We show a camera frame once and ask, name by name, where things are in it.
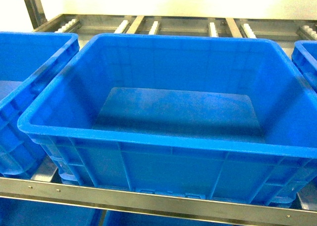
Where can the large blue plastic crate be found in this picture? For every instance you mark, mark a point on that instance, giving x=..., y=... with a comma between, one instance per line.
x=229, y=119

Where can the blue plastic crate left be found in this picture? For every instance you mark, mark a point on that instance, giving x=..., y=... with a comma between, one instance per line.
x=28, y=63

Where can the steel shelving rack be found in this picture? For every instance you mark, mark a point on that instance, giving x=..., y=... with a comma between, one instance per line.
x=200, y=210

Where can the blue plastic crate right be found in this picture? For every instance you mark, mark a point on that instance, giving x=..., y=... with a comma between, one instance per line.
x=304, y=57

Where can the blue crate lower shelf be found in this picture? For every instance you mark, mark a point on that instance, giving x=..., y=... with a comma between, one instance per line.
x=15, y=212

